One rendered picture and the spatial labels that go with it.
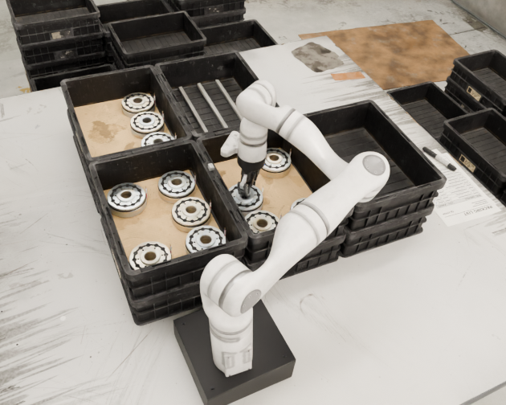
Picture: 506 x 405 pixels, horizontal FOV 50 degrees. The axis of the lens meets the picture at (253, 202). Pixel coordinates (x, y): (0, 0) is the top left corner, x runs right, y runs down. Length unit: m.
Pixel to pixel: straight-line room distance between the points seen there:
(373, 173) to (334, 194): 0.11
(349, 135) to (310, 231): 0.75
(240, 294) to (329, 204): 0.28
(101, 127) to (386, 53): 2.57
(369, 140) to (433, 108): 1.28
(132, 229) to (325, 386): 0.63
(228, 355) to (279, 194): 0.55
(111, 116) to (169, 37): 1.15
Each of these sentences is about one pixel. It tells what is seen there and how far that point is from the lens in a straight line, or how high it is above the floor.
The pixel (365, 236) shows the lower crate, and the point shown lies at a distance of 1.57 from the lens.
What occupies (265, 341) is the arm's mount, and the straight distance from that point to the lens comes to 1.32.
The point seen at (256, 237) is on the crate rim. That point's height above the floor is 0.93.
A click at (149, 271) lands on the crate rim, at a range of 1.25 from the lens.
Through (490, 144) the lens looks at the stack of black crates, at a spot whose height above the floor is 0.38.
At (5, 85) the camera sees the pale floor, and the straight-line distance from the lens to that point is 3.56.
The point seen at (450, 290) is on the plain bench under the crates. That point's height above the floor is 0.70.
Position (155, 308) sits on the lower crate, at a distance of 1.39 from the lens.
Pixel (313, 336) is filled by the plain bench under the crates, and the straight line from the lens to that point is 1.44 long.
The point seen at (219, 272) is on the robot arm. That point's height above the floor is 1.10.
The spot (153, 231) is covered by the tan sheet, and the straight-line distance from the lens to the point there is 1.45.
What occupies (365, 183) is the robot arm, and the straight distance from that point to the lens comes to 1.20.
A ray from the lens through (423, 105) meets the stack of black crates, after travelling 3.05.
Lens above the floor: 1.93
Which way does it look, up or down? 46 degrees down
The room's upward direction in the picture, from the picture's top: 6 degrees clockwise
